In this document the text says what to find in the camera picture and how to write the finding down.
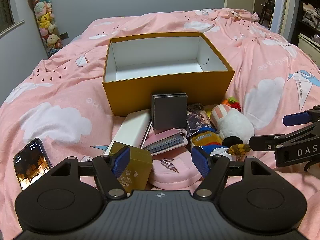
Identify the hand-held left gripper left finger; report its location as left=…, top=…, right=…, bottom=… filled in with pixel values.
left=51, top=146, right=131, bottom=200

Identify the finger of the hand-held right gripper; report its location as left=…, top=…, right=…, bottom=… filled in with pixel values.
left=249, top=121, right=320, bottom=153
left=283, top=108, right=320, bottom=127

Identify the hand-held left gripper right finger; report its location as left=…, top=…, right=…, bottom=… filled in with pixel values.
left=191, top=146, right=272, bottom=199

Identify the gold small box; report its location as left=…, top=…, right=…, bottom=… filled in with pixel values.
left=110, top=141, right=153, bottom=193

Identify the orange and blue plush doll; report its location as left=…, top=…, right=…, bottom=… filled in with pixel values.
left=187, top=126, right=251, bottom=161

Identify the pink fabric pouch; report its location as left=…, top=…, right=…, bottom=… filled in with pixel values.
left=147, top=146, right=204, bottom=189

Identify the white long box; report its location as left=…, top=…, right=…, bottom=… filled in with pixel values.
left=104, top=111, right=150, bottom=157

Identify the illustrated card box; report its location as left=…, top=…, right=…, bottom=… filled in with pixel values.
left=186, top=104, right=213, bottom=132

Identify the grey square box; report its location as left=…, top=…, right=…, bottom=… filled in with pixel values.
left=151, top=92, right=188, bottom=131

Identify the yellow cardboard box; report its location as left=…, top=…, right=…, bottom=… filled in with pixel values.
left=102, top=32, right=235, bottom=117

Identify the white rabbit plush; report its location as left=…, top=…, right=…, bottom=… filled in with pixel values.
left=210, top=104, right=255, bottom=147

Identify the pink card holder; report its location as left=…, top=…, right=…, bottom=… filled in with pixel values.
left=142, top=127, right=188, bottom=155

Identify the orange and green crochet toy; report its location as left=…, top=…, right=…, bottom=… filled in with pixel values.
left=223, top=97, right=242, bottom=112

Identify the beige storage box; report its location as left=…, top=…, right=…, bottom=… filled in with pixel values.
left=297, top=33, right=320, bottom=63

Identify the black smartphone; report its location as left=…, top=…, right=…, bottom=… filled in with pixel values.
left=14, top=138, right=53, bottom=191

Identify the woven storage basket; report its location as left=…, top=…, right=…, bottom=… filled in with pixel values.
left=302, top=2, right=320, bottom=30

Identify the dark wooden chair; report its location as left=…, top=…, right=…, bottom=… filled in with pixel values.
left=260, top=0, right=275, bottom=26

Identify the window frame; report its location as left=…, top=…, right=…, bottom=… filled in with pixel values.
left=0, top=0, right=25, bottom=37

